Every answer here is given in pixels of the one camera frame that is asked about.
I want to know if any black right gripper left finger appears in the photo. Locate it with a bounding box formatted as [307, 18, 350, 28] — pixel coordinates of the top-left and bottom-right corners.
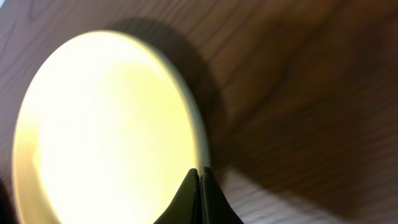
[154, 169, 200, 224]

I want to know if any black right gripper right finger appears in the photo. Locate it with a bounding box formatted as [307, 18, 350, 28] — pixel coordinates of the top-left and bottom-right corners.
[200, 167, 243, 224]

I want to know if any yellow plate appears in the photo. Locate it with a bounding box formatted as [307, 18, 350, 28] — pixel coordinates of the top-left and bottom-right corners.
[12, 30, 210, 223]

